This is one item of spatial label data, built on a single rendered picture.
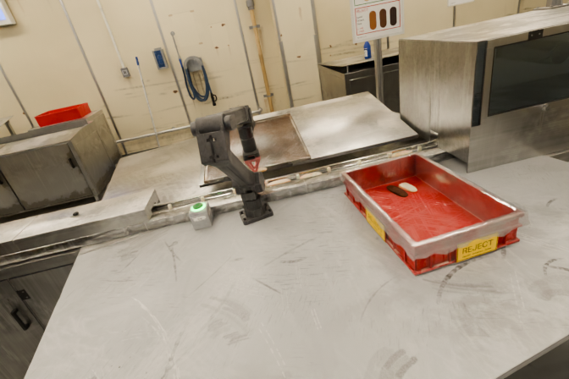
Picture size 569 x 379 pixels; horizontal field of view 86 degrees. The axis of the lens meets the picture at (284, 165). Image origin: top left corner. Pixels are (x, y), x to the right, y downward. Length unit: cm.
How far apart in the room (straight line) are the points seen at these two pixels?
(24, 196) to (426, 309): 398
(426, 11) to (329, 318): 526
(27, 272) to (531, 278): 169
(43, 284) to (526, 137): 200
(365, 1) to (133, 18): 361
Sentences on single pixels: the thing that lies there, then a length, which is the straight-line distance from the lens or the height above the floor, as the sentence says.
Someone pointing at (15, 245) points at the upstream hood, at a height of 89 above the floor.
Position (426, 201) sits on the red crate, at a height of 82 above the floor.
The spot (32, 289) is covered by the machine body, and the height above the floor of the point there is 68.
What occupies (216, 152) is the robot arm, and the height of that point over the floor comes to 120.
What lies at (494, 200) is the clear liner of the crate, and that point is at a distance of 105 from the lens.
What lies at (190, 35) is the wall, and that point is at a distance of 493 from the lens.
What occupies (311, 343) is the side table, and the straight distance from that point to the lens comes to 79.
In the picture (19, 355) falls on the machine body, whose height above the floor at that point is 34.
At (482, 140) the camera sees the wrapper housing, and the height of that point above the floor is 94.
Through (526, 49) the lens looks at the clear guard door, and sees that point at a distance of 137.
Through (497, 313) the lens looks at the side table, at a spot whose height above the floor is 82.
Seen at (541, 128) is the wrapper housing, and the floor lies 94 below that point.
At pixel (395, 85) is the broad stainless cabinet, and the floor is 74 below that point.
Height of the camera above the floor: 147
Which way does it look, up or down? 24 degrees down
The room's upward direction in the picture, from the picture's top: 11 degrees counter-clockwise
